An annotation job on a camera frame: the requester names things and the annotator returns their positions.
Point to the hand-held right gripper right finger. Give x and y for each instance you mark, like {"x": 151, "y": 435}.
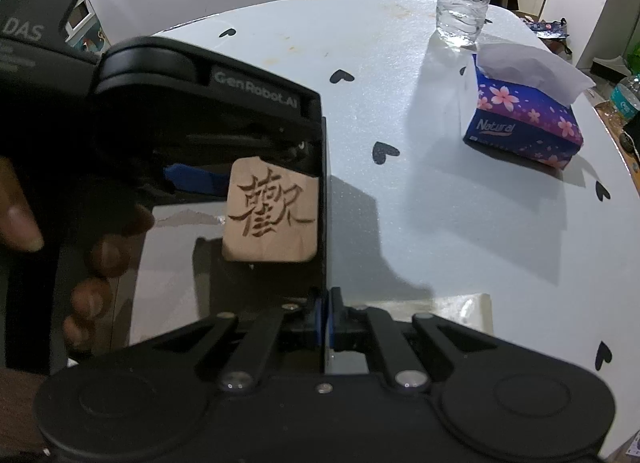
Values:
{"x": 338, "y": 319}

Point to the translucent plastic sheet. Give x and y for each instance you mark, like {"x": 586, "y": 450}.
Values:
{"x": 440, "y": 315}

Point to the white shoe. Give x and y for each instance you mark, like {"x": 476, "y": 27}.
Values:
{"x": 610, "y": 64}

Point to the carved wooden coaster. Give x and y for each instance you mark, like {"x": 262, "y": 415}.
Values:
{"x": 272, "y": 213}

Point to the blue snack packet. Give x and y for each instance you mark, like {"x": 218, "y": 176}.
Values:
{"x": 547, "y": 28}

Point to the white drawer cabinet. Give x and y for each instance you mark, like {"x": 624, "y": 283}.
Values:
{"x": 82, "y": 10}

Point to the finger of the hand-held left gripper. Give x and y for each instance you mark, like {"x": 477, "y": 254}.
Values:
{"x": 200, "y": 178}

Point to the black cardboard box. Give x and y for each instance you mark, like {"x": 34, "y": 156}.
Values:
{"x": 323, "y": 223}

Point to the person's left hand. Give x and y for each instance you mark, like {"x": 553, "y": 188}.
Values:
{"x": 20, "y": 223}

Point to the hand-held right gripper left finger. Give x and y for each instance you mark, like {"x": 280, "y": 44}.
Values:
{"x": 317, "y": 319}

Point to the blue floral tissue box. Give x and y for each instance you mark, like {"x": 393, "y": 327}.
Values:
{"x": 520, "y": 123}

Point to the clear snack bag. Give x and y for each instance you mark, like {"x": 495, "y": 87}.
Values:
{"x": 610, "y": 113}

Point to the teal printed panel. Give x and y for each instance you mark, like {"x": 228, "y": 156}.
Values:
{"x": 92, "y": 43}

